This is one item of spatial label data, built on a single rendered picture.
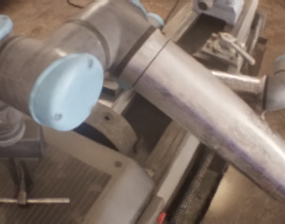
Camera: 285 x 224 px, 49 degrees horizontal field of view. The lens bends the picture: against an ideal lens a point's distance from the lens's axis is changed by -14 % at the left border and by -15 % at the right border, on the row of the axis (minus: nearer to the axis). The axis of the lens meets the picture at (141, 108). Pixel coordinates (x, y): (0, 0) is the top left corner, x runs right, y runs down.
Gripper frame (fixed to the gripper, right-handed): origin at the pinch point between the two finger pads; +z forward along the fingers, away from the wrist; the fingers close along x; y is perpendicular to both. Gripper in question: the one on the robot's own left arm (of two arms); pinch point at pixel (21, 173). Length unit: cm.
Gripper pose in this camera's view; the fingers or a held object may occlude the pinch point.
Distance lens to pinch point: 68.4
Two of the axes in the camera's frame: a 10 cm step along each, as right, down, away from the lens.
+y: 1.4, 7.0, -7.0
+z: -0.6, 7.1, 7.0
